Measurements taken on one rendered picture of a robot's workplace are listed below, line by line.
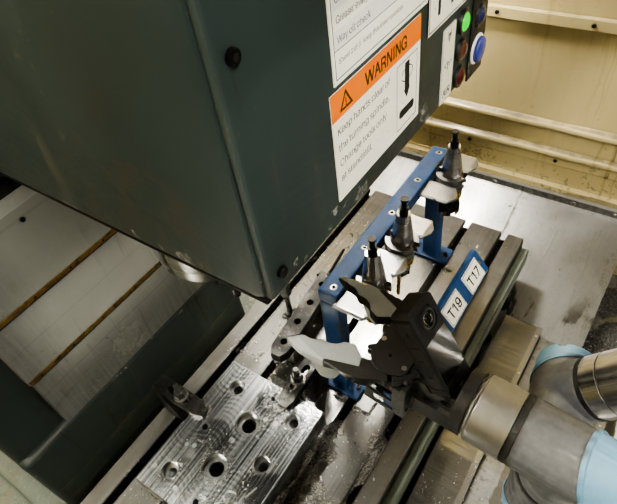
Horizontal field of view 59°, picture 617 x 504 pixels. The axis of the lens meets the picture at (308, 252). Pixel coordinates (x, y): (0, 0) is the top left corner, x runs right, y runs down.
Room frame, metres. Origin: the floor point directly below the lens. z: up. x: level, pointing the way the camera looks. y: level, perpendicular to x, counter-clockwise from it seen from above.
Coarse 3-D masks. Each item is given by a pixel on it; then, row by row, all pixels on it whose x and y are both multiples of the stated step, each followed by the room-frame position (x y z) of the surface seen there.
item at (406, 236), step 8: (400, 216) 0.69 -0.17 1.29; (408, 216) 0.69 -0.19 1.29; (400, 224) 0.68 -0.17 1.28; (408, 224) 0.68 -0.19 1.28; (392, 232) 0.69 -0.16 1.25; (400, 232) 0.68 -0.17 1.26; (408, 232) 0.68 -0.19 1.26; (392, 240) 0.69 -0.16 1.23; (400, 240) 0.68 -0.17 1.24; (408, 240) 0.68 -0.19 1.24
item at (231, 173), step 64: (0, 0) 0.40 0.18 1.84; (64, 0) 0.35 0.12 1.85; (128, 0) 0.31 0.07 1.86; (192, 0) 0.29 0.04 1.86; (256, 0) 0.32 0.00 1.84; (320, 0) 0.37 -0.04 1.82; (0, 64) 0.43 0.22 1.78; (64, 64) 0.37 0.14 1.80; (128, 64) 0.32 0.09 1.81; (192, 64) 0.29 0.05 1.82; (256, 64) 0.31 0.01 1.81; (320, 64) 0.36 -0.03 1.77; (0, 128) 0.48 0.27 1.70; (64, 128) 0.40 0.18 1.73; (128, 128) 0.34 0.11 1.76; (192, 128) 0.30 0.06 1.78; (256, 128) 0.30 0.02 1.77; (320, 128) 0.35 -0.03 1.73; (64, 192) 0.45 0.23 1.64; (128, 192) 0.37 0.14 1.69; (192, 192) 0.31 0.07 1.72; (256, 192) 0.29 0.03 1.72; (320, 192) 0.34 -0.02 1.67; (192, 256) 0.33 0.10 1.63; (256, 256) 0.29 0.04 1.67
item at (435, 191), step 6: (426, 186) 0.84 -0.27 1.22; (432, 186) 0.84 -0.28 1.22; (438, 186) 0.84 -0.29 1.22; (444, 186) 0.83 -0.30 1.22; (450, 186) 0.83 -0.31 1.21; (420, 192) 0.83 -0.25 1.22; (426, 192) 0.82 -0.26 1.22; (432, 192) 0.82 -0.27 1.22; (438, 192) 0.82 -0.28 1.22; (444, 192) 0.81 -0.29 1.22; (450, 192) 0.81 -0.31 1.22; (456, 192) 0.81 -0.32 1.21; (426, 198) 0.81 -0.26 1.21; (432, 198) 0.80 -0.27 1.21; (438, 198) 0.80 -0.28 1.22; (444, 198) 0.80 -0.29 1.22; (450, 198) 0.79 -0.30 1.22
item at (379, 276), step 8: (368, 256) 0.61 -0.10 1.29; (376, 256) 0.60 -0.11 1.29; (368, 264) 0.60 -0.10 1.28; (376, 264) 0.60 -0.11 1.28; (368, 272) 0.60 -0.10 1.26; (376, 272) 0.60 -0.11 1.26; (384, 272) 0.61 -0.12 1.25; (368, 280) 0.60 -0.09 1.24; (376, 280) 0.59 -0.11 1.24; (384, 280) 0.60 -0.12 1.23
